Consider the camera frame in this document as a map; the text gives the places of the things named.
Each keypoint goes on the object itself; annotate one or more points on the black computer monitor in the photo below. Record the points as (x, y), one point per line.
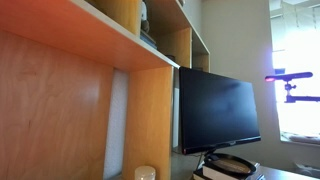
(215, 111)

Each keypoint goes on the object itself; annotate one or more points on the white plush toy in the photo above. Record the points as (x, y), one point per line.
(144, 17)

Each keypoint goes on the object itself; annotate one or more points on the white candle jar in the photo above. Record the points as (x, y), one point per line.
(145, 173)

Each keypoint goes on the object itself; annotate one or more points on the stack of books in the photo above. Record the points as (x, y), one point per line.
(207, 173)

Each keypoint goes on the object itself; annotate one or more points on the black round monitor stand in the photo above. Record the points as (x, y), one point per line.
(230, 165)

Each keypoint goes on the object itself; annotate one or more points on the wooden shelf unit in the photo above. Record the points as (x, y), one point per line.
(57, 64)

